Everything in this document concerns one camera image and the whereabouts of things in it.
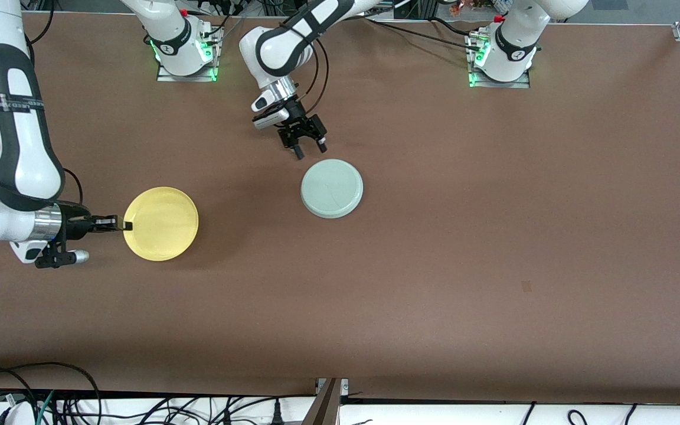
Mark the pale green round plate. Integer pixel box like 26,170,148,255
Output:
300,159,364,220

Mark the yellow round plate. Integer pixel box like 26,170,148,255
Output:
123,187,200,262

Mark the brown table cover mat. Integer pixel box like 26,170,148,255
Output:
0,12,680,397

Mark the white lower shelf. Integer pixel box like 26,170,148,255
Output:
0,394,680,425

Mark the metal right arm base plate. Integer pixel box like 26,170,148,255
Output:
157,27,223,82

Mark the black looping floor cable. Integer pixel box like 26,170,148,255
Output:
0,361,102,425

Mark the long black table cable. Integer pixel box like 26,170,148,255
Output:
370,18,482,51

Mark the short black table cable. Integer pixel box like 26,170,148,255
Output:
433,17,478,37

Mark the green cable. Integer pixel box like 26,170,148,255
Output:
36,390,56,425

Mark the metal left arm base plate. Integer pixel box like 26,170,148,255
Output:
465,32,532,89

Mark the aluminium profile post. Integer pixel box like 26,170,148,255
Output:
302,378,344,425

